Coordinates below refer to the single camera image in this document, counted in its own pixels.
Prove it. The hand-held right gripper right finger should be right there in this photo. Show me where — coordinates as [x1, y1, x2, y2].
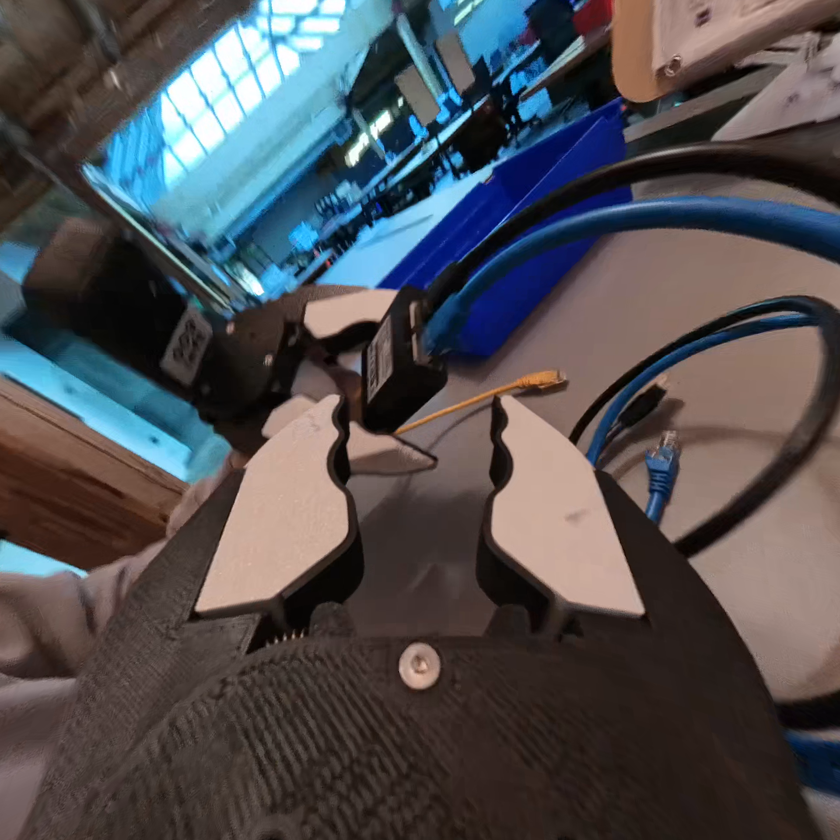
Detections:
[474, 394, 648, 636]

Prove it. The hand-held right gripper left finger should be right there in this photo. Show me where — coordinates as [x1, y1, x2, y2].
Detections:
[192, 392, 366, 621]

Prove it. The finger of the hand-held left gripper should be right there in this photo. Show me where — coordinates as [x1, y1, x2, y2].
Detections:
[261, 364, 439, 475]
[302, 287, 404, 358]

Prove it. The black network switch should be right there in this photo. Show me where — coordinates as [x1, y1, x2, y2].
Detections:
[360, 287, 448, 434]

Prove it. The yellow network cable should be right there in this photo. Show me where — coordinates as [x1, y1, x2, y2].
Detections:
[392, 369, 568, 435]

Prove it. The blue network cable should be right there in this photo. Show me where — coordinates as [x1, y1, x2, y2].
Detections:
[420, 196, 840, 798]

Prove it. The black network cable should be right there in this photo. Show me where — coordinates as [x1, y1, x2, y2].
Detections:
[425, 141, 840, 729]

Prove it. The grey desk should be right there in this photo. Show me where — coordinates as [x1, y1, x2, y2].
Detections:
[344, 98, 840, 840]

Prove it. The wooden panel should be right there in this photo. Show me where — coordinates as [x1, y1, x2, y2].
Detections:
[0, 377, 188, 572]

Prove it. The blue plastic bin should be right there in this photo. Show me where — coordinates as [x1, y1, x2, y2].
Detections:
[377, 98, 634, 358]

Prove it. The large paned window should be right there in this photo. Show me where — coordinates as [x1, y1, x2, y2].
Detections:
[98, 0, 395, 217]

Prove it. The red box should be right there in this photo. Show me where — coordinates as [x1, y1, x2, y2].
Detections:
[571, 0, 614, 34]

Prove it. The white printed board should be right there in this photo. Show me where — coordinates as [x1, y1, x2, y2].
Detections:
[712, 59, 840, 142]

